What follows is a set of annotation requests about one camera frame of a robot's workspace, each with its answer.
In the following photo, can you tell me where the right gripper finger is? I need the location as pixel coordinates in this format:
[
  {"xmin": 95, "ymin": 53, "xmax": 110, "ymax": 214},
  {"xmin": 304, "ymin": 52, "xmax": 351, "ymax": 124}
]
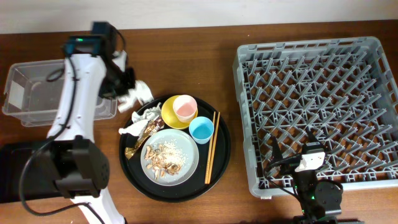
[
  {"xmin": 306, "ymin": 127, "xmax": 322, "ymax": 146},
  {"xmin": 271, "ymin": 136, "xmax": 283, "ymax": 162}
]

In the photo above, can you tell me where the clear plastic bin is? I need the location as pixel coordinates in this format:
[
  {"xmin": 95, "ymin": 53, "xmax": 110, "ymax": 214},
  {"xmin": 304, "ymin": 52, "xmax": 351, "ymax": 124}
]
[{"xmin": 2, "ymin": 58, "xmax": 118, "ymax": 128}]

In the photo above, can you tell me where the pink cup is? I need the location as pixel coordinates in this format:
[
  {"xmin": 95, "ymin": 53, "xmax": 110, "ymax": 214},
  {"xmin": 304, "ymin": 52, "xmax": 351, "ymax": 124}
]
[{"xmin": 172, "ymin": 95, "xmax": 197, "ymax": 123}]

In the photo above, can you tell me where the wooden chopstick right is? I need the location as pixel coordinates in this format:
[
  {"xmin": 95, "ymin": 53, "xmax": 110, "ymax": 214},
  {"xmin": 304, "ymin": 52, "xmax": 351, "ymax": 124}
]
[{"xmin": 205, "ymin": 112, "xmax": 220, "ymax": 184}]

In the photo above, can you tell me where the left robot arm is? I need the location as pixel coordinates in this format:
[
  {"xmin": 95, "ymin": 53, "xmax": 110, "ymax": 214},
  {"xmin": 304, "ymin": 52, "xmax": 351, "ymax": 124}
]
[{"xmin": 18, "ymin": 21, "xmax": 136, "ymax": 223}]

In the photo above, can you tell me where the grey plastic dishwasher rack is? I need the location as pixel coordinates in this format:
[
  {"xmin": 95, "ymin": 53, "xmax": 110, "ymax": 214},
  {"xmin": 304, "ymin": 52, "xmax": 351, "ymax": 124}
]
[{"xmin": 233, "ymin": 37, "xmax": 397, "ymax": 199}]

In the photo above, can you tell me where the round black serving tray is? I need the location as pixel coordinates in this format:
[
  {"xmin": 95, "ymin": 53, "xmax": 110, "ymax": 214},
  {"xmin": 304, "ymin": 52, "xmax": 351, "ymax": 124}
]
[{"xmin": 118, "ymin": 95, "xmax": 232, "ymax": 203}]

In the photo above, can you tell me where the food scraps and rice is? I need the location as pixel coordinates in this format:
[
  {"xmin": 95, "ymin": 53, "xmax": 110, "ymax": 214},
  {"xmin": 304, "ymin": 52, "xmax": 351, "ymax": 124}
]
[{"xmin": 144, "ymin": 141, "xmax": 187, "ymax": 180}]

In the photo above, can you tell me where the black rectangular tray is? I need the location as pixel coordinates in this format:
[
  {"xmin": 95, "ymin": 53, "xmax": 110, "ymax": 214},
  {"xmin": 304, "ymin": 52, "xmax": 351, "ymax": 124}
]
[{"xmin": 1, "ymin": 141, "xmax": 61, "ymax": 203}]

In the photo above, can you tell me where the wooden chopstick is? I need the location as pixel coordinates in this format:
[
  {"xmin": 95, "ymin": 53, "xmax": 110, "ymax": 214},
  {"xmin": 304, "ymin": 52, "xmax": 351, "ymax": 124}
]
[
  {"xmin": 205, "ymin": 112, "xmax": 220, "ymax": 184},
  {"xmin": 205, "ymin": 111, "xmax": 216, "ymax": 184}
]

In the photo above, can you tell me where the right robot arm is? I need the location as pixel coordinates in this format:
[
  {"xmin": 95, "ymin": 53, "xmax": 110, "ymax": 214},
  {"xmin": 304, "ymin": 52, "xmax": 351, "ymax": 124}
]
[{"xmin": 263, "ymin": 128, "xmax": 343, "ymax": 223}]

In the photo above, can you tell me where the blue cup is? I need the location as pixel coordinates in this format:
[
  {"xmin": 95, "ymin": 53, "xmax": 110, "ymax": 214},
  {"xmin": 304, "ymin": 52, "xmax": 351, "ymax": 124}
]
[{"xmin": 188, "ymin": 116, "xmax": 214, "ymax": 144}]

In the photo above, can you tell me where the gold foil wrapper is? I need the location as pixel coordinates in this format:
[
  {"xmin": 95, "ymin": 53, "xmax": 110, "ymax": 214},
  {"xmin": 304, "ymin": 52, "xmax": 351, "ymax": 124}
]
[{"xmin": 125, "ymin": 117, "xmax": 165, "ymax": 159}]

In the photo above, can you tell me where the white tissue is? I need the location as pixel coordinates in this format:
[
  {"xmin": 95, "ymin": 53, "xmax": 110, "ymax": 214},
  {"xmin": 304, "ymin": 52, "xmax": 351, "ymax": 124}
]
[{"xmin": 117, "ymin": 80, "xmax": 154, "ymax": 113}]

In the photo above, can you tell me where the grey round plate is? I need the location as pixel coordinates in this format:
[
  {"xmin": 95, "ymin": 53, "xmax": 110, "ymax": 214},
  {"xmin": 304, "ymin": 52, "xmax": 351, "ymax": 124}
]
[{"xmin": 140, "ymin": 129, "xmax": 199, "ymax": 187}]

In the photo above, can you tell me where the wooden chopstick left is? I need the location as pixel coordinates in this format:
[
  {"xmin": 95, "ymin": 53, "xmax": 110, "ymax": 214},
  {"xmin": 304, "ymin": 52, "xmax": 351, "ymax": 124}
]
[{"xmin": 205, "ymin": 111, "xmax": 216, "ymax": 184}]

